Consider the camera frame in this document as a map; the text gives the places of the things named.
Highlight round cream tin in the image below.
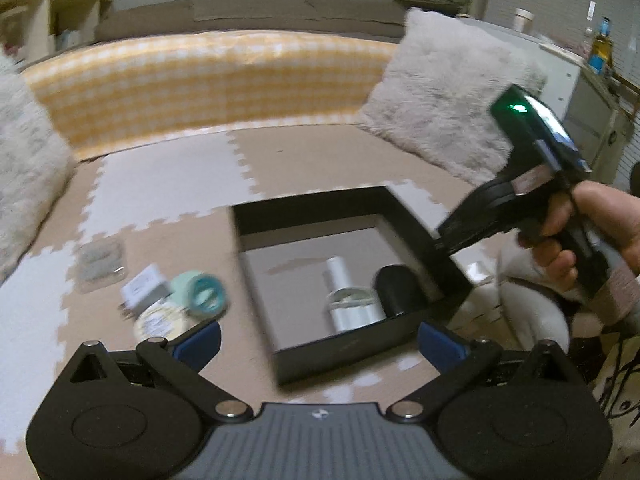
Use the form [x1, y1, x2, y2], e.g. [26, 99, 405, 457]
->
[134, 301, 190, 341]

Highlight teal tape roll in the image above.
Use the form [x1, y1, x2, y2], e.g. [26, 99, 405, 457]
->
[186, 273, 228, 318]

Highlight white charger adapter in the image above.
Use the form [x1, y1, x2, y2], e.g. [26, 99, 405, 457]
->
[120, 263, 170, 316]

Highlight clear nail tip case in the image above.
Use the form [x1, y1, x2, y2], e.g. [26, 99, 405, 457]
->
[76, 237, 128, 294]

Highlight black cardboard box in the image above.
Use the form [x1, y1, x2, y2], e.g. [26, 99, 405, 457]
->
[232, 186, 472, 385]

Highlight person's right hand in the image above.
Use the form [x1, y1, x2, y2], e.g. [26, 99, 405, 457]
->
[516, 180, 640, 294]

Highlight mint round compact case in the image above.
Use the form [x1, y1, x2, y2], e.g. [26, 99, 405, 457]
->
[169, 270, 202, 308]

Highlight white cabinet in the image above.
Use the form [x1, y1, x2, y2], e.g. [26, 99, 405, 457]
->
[462, 18, 632, 185]

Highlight black oval object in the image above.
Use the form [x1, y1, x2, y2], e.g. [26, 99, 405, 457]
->
[374, 264, 430, 318]

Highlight white plastic bottle tool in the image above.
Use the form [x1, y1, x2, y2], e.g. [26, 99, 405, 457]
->
[323, 257, 386, 334]

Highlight blue-capped bottle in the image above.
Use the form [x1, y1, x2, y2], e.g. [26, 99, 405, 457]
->
[587, 18, 614, 77]

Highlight right fluffy white pillow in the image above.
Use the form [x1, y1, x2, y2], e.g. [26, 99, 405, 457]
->
[358, 9, 547, 185]

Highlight fluffy white pillow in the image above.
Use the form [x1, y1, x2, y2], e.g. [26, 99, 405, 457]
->
[358, 9, 547, 185]
[0, 55, 75, 280]

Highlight white cup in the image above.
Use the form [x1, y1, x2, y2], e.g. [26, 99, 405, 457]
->
[512, 8, 535, 35]

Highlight left fluffy white pillow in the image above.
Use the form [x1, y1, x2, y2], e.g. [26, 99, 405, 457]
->
[0, 55, 75, 280]

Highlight yellow gingham cushion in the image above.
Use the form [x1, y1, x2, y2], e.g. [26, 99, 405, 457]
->
[23, 30, 396, 160]

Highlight beige sofa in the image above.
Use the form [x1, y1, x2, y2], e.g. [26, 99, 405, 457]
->
[96, 0, 405, 42]

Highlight wooden shelf unit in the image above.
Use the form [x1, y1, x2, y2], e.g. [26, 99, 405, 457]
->
[1, 0, 113, 67]

